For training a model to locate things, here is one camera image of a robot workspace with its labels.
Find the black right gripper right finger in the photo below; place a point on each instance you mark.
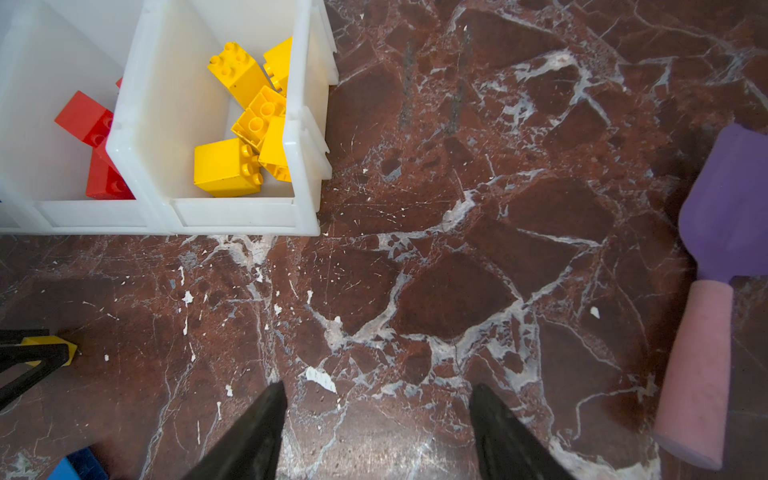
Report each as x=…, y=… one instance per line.
x=505, y=448

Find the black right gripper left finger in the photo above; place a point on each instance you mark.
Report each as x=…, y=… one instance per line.
x=250, y=449

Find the long red lego brick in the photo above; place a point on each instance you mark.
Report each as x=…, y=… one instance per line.
x=104, y=181

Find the blue lego brick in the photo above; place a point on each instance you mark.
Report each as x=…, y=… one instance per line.
x=79, y=465

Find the white right storage bin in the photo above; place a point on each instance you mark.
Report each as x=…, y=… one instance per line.
x=169, y=103

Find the white storage bin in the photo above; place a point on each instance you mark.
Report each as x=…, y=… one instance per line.
x=49, y=51
x=169, y=103

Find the white middle storage bin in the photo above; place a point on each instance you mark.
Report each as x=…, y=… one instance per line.
x=49, y=51

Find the purple pink spatula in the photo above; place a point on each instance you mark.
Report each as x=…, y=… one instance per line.
x=723, y=225

